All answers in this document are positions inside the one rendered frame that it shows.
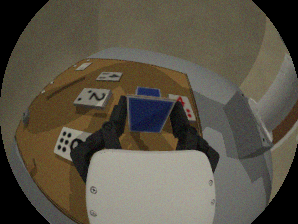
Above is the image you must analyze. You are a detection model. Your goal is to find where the white printed card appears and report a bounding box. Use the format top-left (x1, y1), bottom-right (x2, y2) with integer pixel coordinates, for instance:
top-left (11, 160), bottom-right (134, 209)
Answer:
top-left (75, 62), bottom-right (93, 71)

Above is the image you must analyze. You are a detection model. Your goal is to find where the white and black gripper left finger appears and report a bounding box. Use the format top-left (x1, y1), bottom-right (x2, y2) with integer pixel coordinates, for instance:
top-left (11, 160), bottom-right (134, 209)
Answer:
top-left (70, 96), bottom-right (127, 184)

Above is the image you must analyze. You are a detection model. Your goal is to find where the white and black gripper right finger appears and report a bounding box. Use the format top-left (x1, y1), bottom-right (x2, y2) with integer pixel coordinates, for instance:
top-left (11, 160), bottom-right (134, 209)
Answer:
top-left (169, 101), bottom-right (220, 174)

